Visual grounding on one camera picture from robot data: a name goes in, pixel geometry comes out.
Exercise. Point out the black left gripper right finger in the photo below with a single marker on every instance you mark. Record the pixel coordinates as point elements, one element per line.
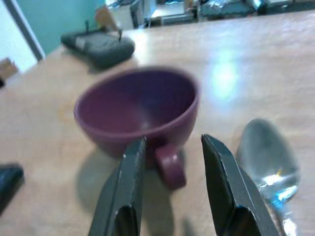
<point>229,191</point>

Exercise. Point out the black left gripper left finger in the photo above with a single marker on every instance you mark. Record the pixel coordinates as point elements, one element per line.
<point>123,191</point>

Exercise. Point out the shiny silver spoon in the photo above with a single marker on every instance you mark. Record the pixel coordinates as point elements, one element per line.
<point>265,152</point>

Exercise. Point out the flat black object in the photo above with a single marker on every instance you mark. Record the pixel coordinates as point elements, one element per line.
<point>9,184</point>

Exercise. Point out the light wooden table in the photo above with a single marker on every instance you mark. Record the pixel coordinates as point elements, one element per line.
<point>246,73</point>

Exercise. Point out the dark grey pouch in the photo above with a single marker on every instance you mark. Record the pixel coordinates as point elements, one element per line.
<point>98,48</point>

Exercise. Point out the small brown cardboard box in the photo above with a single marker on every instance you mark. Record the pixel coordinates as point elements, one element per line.
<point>8,67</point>

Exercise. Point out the white cabinet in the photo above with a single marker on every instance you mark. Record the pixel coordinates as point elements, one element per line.
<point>133,12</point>

